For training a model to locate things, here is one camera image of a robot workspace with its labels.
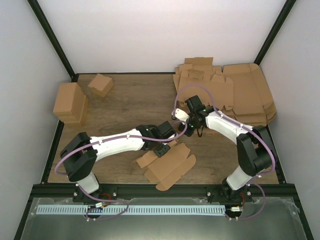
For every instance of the light blue slotted cable duct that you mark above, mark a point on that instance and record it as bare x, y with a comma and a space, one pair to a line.
133, 210

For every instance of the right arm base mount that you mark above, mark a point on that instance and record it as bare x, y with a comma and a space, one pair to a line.
220, 193

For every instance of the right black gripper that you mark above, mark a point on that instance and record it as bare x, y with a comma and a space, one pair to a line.
189, 133

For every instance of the large flat cardboard blanks stack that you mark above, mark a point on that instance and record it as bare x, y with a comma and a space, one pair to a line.
253, 103

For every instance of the right black frame post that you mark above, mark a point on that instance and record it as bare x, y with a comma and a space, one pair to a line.
277, 25

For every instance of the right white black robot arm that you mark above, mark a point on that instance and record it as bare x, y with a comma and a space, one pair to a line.
255, 149

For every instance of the small folded cardboard box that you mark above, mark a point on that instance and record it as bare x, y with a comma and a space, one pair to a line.
100, 85

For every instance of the black frame post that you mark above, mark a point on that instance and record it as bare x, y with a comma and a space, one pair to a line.
42, 19
277, 25

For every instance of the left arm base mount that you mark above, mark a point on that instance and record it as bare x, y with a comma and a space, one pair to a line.
81, 196

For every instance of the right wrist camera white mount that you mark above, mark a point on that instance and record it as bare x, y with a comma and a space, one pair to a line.
179, 114

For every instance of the large folded cardboard box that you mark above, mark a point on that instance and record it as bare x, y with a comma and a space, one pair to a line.
71, 104

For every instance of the stack of flat cardboard blanks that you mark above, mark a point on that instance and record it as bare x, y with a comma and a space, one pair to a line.
211, 93

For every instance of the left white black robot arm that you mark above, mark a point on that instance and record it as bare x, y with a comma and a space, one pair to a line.
80, 155

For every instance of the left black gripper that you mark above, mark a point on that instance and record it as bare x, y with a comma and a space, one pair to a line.
159, 153

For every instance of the left black frame post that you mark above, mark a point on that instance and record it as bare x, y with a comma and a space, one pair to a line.
42, 19

